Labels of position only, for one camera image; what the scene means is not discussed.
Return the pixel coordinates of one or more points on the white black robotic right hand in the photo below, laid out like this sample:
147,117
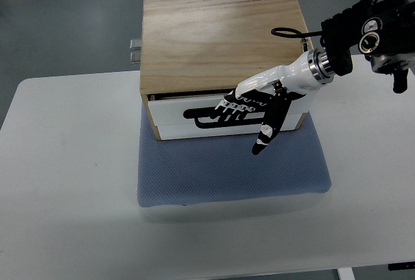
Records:
273,91

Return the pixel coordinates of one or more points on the black drawer handle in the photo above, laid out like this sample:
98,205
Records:
202,118

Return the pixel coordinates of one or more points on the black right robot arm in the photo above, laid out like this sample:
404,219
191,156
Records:
383,32

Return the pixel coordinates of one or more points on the wooden drawer cabinet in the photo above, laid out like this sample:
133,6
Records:
196,47

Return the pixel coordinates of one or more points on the blue-grey mesh mat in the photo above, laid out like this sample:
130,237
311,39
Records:
222,169

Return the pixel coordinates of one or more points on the grey metal clamp lower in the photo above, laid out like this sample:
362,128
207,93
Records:
135,57

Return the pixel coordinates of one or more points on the grey metal clamp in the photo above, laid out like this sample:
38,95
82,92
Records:
135,57
135,44

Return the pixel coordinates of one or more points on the grey metal clamp upper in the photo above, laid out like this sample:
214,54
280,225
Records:
135,44

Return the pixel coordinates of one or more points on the white table leg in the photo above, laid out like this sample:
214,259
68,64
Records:
345,274

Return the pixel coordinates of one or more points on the black bracket under table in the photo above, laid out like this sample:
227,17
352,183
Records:
401,266

